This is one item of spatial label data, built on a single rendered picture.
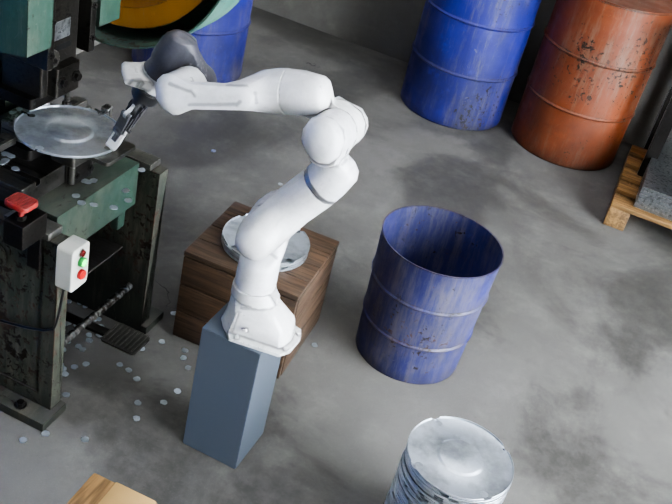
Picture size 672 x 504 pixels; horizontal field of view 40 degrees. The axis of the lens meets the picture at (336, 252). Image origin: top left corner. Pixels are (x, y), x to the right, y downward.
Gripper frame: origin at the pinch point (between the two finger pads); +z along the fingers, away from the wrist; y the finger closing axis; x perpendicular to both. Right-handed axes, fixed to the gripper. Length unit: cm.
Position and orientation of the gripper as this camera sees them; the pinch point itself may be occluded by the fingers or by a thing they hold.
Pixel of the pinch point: (116, 138)
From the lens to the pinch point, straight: 257.1
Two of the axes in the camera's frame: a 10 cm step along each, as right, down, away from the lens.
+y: 3.5, -4.6, 8.1
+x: -7.4, -6.7, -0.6
